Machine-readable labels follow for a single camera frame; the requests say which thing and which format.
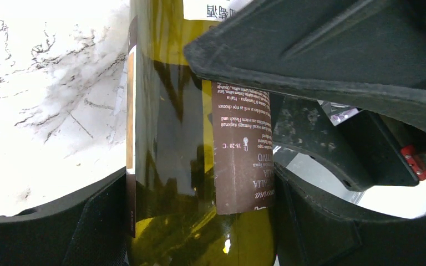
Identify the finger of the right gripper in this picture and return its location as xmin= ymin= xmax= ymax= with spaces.
xmin=184 ymin=1 xmax=426 ymax=132

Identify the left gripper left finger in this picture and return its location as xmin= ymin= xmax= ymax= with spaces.
xmin=0 ymin=168 xmax=126 ymax=265

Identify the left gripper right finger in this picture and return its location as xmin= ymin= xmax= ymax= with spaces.
xmin=275 ymin=164 xmax=426 ymax=265

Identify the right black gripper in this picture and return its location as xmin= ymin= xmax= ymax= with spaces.
xmin=271 ymin=93 xmax=426 ymax=192

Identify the green wine bottle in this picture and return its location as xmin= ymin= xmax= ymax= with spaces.
xmin=126 ymin=1 xmax=276 ymax=265

